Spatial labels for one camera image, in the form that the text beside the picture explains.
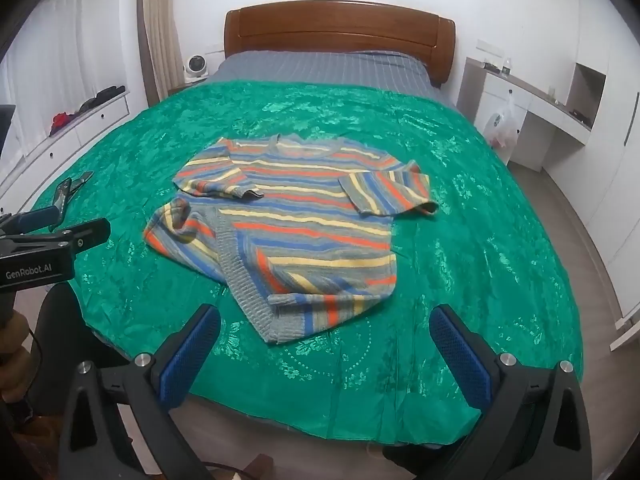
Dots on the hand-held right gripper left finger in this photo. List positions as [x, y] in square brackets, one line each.
[192, 350]

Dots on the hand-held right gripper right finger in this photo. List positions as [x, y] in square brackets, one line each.
[457, 350]

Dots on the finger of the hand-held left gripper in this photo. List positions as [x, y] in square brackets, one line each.
[75, 235]
[42, 216]

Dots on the striped knit sweater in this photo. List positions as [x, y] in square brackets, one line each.
[310, 220]

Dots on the person's left hand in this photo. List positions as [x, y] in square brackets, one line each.
[14, 355]

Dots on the green floral blanket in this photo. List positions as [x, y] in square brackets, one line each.
[450, 260]

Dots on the red cloth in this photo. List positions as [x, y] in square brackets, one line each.
[61, 121]

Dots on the white drawer cabinet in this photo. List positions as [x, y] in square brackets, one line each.
[95, 120]

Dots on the black cloth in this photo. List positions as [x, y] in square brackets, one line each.
[100, 97]

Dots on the white sheer curtain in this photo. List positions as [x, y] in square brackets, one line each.
[65, 50]

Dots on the small white fan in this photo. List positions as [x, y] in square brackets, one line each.
[194, 67]

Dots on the beige curtain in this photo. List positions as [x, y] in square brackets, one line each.
[162, 25]

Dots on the white plastic bag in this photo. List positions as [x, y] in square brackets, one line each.
[501, 125]

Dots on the white wardrobe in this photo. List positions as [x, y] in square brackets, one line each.
[600, 170]

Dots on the white desk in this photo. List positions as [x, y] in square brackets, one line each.
[500, 90]

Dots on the clear plastic bottle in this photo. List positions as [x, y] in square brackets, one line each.
[506, 69]

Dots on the grey checked bed sheet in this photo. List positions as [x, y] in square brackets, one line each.
[325, 70]

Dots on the wooden bed headboard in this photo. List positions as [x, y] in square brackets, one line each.
[340, 30]

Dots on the white wall socket panel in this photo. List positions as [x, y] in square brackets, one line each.
[490, 45]

